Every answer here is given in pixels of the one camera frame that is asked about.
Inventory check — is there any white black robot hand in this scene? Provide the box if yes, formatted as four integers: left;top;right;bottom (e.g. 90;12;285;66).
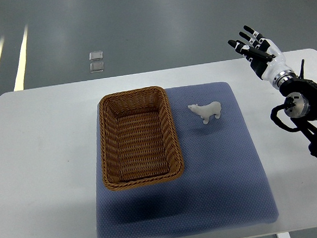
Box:
227;25;296;89

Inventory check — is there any white toy polar bear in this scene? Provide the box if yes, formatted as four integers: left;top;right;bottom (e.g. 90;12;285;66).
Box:
188;101;221;124

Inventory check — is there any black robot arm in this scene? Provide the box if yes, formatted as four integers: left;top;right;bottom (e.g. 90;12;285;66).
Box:
270;60;317;158

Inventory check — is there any brown wicker basket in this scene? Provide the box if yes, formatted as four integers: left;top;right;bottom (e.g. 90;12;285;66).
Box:
98;86;185;191

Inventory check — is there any blue padded mat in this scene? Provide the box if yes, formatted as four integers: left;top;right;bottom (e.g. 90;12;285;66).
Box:
96;82;278;238

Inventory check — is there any upper floor outlet plate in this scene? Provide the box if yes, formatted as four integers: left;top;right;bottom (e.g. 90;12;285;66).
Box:
89;51;103;61

